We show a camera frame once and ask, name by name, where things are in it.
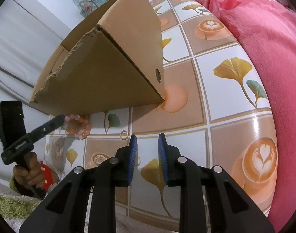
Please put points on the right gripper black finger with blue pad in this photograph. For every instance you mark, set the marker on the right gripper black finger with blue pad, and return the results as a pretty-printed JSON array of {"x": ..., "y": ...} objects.
[
  {"x": 210, "y": 199},
  {"x": 85, "y": 198}
]

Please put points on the person's left hand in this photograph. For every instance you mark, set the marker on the person's left hand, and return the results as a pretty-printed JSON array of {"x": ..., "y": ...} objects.
[{"x": 31, "y": 177}]

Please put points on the patterned tile tablecloth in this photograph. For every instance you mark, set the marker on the patterned tile tablecloth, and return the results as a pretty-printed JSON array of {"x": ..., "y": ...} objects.
[{"x": 216, "y": 113}]

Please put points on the black blue-tipped right gripper finger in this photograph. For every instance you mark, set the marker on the black blue-tipped right gripper finger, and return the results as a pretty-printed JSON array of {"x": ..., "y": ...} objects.
[{"x": 46, "y": 128}]

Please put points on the pink plush blanket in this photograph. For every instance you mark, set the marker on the pink plush blanket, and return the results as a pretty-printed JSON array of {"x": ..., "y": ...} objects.
[{"x": 267, "y": 32}]

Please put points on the red packet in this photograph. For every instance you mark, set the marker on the red packet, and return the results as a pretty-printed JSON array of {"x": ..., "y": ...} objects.
[{"x": 51, "y": 177}]

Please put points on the brown cardboard box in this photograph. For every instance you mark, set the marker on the brown cardboard box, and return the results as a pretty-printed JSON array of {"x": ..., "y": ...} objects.
[{"x": 113, "y": 59}]

